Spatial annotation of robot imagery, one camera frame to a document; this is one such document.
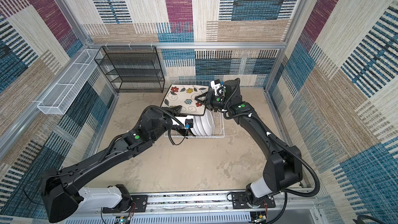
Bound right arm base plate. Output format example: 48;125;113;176
227;191;276;209

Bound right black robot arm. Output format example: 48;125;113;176
195;79;320;207

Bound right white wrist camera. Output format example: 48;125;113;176
210;79;224;95

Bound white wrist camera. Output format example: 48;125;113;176
184;117;194;130
210;79;224;95

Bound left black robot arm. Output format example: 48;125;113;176
40;105;185;223

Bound aluminium front rail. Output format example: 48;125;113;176
62;190;328;224

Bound white round plate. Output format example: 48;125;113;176
193;116;201;136
201;113;212;136
195;116;206;136
205;110;214;136

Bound black mesh shelf unit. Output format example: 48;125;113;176
94;46;165;93

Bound white wire wall basket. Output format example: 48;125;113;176
37;49;98;115

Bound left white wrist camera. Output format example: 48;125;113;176
184;117;194;130

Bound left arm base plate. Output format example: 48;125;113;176
102;195;148;214

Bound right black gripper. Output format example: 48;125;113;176
194;90;230;112

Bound white wire dish rack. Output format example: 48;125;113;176
179;81;224;138

